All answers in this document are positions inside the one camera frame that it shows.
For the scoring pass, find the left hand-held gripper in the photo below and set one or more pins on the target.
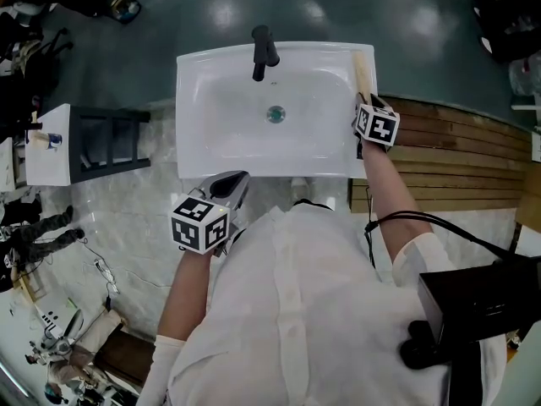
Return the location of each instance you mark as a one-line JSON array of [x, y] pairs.
[[198, 226]]

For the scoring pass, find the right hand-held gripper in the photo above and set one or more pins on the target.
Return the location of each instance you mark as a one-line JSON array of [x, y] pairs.
[[378, 127]]

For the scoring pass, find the light wooden stick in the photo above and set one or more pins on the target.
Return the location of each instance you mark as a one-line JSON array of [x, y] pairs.
[[361, 74]]

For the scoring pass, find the person's right forearm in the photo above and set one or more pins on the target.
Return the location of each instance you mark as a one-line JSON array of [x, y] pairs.
[[393, 201]]

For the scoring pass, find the person's left forearm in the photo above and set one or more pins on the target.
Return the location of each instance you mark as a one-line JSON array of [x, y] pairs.
[[186, 294]]

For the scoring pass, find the metal sink drain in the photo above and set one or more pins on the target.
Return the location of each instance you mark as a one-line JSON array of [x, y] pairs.
[[276, 113]]

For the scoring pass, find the white ceramic sink basin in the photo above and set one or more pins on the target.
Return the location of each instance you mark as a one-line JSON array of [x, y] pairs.
[[236, 142]]

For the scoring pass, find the black faucet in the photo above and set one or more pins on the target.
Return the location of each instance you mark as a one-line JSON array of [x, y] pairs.
[[262, 53]]

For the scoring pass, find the wooden plank platform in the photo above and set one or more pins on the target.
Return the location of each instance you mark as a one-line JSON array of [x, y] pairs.
[[456, 171]]

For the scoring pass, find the person's white shirt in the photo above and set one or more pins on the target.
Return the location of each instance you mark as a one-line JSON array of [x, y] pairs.
[[304, 311]]

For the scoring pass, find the small white sink basin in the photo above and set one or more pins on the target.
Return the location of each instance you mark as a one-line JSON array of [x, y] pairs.
[[50, 167]]

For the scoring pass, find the clear water jug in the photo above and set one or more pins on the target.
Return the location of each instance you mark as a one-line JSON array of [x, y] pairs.
[[526, 78]]

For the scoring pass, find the blue cup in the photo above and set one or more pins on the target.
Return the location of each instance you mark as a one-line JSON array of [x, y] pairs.
[[55, 141]]

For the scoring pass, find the blue bucket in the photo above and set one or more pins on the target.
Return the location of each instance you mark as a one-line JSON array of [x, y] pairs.
[[127, 7]]

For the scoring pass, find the black body-worn device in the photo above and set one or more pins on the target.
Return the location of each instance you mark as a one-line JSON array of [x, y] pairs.
[[473, 303]]

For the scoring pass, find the black backpack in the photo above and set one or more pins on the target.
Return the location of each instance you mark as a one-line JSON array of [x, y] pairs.
[[25, 57]]

